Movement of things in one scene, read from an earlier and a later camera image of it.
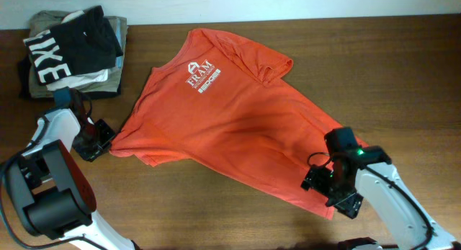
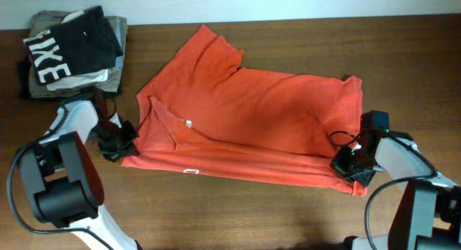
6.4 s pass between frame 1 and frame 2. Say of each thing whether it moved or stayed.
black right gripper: moved
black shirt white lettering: stayed
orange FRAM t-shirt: moved
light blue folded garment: stayed
